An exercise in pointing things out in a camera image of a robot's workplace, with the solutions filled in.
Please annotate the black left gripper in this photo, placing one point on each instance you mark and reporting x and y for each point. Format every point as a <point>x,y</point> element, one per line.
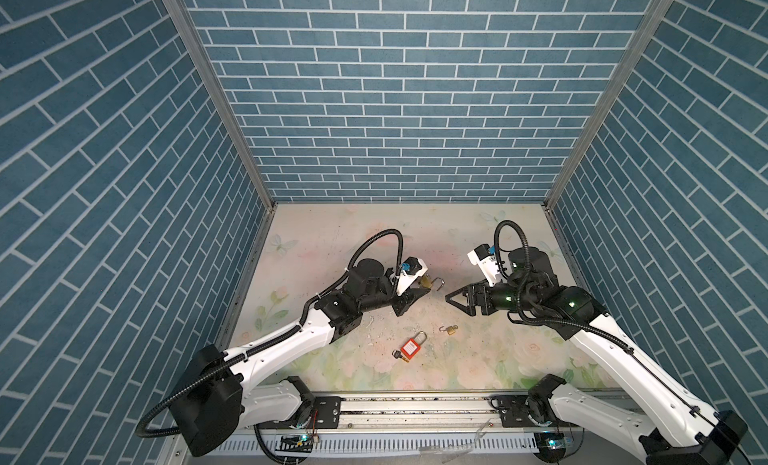
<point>406,299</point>

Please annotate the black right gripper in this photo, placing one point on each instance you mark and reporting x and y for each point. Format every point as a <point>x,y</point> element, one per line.
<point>472,297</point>

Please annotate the brass padlock with key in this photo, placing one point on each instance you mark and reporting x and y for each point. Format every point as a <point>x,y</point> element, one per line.
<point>434,284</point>

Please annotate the red safety padlock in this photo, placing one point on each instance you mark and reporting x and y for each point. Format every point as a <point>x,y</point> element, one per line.
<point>412,346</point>

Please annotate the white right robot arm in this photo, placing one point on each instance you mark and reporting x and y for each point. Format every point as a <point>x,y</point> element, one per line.
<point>673,426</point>

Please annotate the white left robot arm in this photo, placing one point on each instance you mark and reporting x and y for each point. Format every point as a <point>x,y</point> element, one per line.
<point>223,391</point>

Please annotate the small brass padlock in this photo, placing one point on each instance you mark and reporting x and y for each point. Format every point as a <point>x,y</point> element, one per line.
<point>450,329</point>

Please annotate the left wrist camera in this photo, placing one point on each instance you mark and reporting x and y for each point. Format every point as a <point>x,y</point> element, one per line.
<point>409,275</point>

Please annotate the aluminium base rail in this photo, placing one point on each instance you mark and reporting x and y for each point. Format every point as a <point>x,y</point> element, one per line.
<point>448,425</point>

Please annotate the aluminium right corner post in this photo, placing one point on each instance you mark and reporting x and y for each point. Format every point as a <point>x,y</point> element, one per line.
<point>652,18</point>

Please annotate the aluminium corner post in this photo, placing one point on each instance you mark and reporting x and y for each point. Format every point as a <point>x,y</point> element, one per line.
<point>652,18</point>
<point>184,25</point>

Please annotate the aluminium left corner post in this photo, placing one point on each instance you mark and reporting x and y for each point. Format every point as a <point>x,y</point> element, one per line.
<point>184,25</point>

